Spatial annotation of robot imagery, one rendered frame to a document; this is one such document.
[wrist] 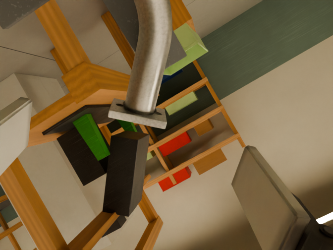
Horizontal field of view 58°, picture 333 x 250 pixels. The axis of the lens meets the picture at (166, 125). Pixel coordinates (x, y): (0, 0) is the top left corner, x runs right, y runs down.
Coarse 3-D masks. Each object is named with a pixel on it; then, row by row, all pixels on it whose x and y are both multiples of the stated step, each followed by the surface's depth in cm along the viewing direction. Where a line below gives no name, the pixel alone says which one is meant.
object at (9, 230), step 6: (0, 198) 558; (6, 198) 577; (0, 204) 564; (6, 204) 576; (0, 210) 606; (0, 216) 596; (0, 222) 595; (18, 222) 566; (6, 228) 594; (12, 228) 547; (0, 234) 518; (6, 234) 529; (12, 234) 600; (12, 240) 594; (18, 246) 598
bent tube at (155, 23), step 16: (144, 0) 25; (160, 0) 25; (144, 16) 26; (160, 16) 25; (144, 32) 26; (160, 32) 26; (144, 48) 26; (160, 48) 26; (144, 64) 27; (160, 64) 27; (144, 80) 27; (160, 80) 28; (128, 96) 28; (144, 96) 28; (112, 112) 28; (128, 112) 28; (144, 112) 28; (160, 112) 30
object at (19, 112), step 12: (12, 108) 15; (24, 108) 16; (0, 120) 14; (12, 120) 15; (24, 120) 16; (0, 132) 13; (12, 132) 15; (24, 132) 17; (0, 144) 14; (12, 144) 15; (24, 144) 17; (0, 156) 14; (12, 156) 16; (0, 168) 14
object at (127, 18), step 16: (0, 0) 29; (16, 0) 29; (32, 0) 29; (48, 0) 30; (112, 0) 29; (128, 0) 29; (0, 16) 29; (16, 16) 29; (112, 16) 30; (128, 16) 30; (128, 32) 30; (176, 48) 31
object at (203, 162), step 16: (176, 96) 554; (192, 96) 558; (224, 112) 546; (144, 128) 572; (208, 128) 560; (160, 144) 566; (176, 144) 571; (224, 144) 547; (160, 160) 572; (192, 160) 558; (208, 160) 565; (224, 160) 563; (160, 176) 571; (176, 176) 576
